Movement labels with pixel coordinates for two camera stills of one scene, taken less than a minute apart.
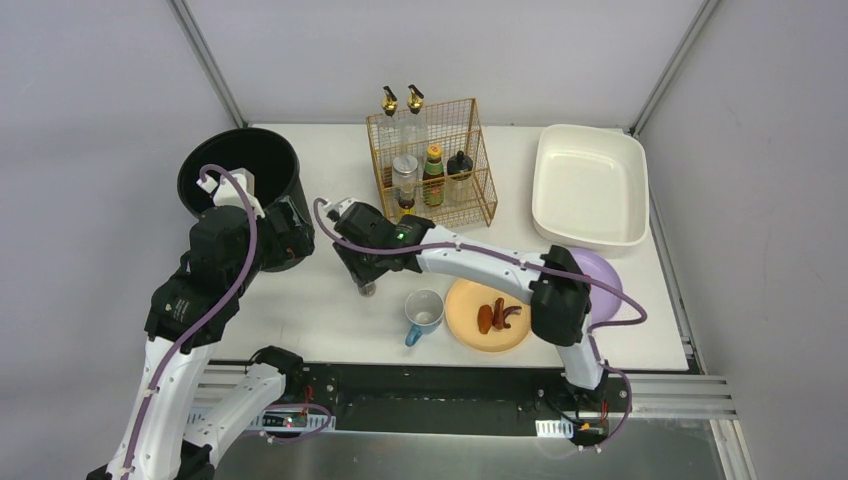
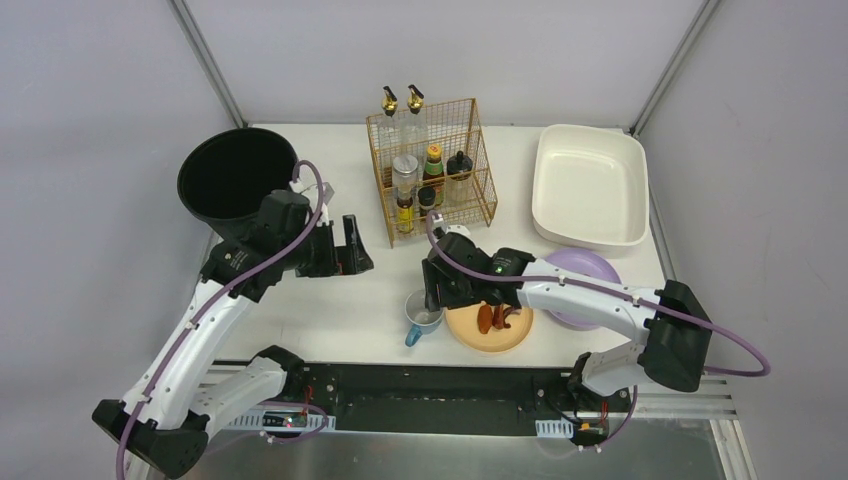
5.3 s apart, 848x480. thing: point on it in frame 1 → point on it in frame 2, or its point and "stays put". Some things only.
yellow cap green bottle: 433,177 stays put
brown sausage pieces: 494,317 stays put
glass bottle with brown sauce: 390,138 stays put
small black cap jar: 368,291 → 426,199
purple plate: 604,304 stays put
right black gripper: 361,269 → 435,285
